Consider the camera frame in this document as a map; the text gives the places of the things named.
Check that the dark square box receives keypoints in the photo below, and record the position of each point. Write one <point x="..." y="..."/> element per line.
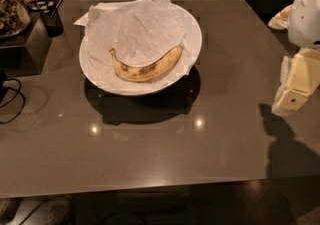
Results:
<point x="25" y="54"/>

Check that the small black cup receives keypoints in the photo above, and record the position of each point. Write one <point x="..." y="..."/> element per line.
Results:
<point x="53" y="23"/>

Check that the black patterned coaster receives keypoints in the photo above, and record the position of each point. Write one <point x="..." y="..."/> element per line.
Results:
<point x="45" y="5"/>

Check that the white paper napkin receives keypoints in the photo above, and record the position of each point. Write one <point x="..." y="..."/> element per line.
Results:
<point x="140" y="31"/>

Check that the yellow spotted banana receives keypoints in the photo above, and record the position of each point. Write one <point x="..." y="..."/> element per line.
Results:
<point x="146" y="73"/>

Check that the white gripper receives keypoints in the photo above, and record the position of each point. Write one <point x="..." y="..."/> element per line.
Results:
<point x="307" y="19"/>

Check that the white bowl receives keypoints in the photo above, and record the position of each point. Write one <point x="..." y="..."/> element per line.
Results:
<point x="98" y="68"/>

